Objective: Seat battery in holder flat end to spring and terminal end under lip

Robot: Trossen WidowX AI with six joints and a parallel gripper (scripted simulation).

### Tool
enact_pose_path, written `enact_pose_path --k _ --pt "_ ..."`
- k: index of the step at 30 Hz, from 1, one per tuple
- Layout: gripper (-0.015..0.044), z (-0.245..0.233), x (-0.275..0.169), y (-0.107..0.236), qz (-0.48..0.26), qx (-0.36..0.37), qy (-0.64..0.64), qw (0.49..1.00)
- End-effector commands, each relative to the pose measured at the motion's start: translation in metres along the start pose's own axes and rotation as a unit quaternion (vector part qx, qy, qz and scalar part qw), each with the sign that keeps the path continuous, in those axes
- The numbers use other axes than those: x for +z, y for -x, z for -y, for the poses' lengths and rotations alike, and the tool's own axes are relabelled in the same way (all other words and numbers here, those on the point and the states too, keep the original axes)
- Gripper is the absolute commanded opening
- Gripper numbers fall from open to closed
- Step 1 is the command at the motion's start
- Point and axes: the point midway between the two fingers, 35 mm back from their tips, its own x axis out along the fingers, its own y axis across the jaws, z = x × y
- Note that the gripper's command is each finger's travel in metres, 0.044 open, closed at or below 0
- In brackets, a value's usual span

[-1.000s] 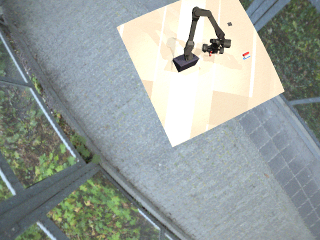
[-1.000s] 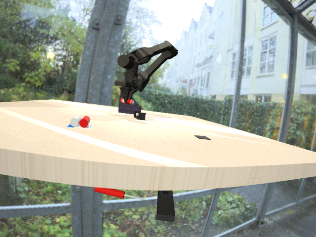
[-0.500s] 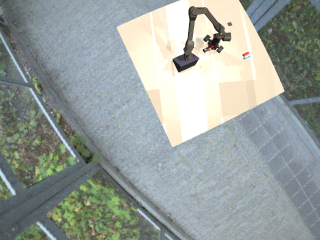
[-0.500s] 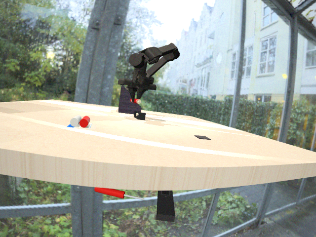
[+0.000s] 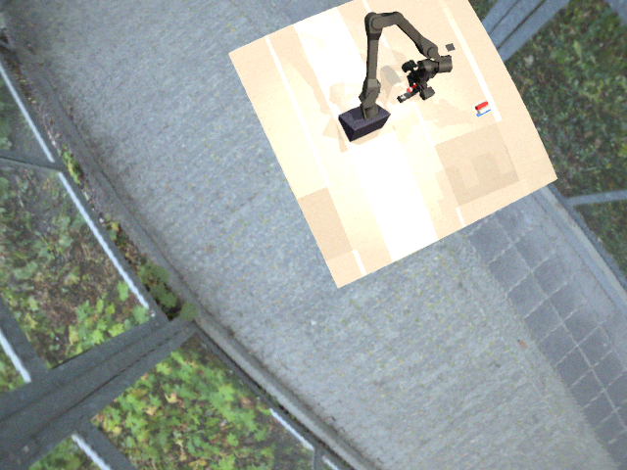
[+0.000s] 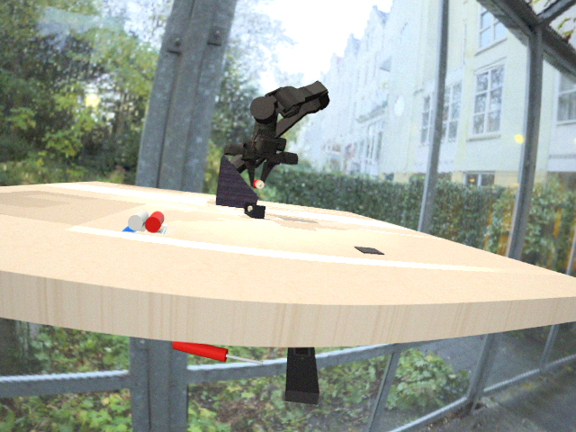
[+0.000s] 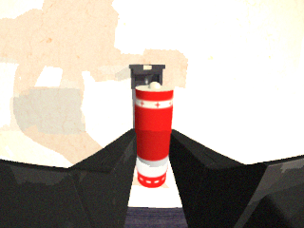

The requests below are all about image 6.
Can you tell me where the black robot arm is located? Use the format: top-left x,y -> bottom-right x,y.
230,80 -> 330,174

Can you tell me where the red-handled screwdriver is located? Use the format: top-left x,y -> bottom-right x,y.
172,341 -> 263,365

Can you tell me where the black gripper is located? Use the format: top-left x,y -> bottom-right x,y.
224,125 -> 298,186

